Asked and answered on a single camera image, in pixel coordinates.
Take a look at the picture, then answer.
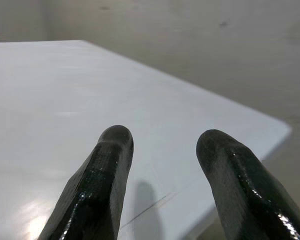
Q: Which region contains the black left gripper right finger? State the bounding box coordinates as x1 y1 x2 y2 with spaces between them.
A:
196 128 300 240

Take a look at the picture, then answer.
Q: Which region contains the white table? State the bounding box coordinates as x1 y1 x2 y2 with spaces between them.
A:
0 39 293 240

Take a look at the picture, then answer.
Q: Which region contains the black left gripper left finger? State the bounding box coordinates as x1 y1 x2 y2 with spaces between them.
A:
38 124 135 240

